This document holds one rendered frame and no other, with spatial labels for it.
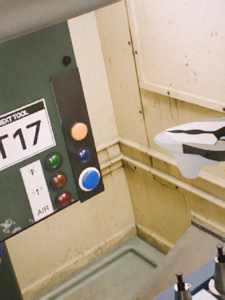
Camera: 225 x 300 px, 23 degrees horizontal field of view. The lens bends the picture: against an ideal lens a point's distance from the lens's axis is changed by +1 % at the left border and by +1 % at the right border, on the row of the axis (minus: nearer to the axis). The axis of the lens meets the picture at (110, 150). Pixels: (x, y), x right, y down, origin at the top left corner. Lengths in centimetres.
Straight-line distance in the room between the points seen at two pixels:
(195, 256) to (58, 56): 131
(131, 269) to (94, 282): 16
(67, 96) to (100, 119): 134
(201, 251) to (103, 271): 53
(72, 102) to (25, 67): 9
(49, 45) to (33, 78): 5
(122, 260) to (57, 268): 28
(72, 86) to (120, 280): 157
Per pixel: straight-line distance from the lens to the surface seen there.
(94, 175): 81
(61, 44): 74
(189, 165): 70
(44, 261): 219
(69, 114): 76
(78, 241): 224
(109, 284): 224
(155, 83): 183
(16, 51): 71
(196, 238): 198
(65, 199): 80
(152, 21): 174
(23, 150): 74
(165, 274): 195
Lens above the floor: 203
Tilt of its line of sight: 27 degrees down
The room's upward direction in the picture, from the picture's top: 11 degrees counter-clockwise
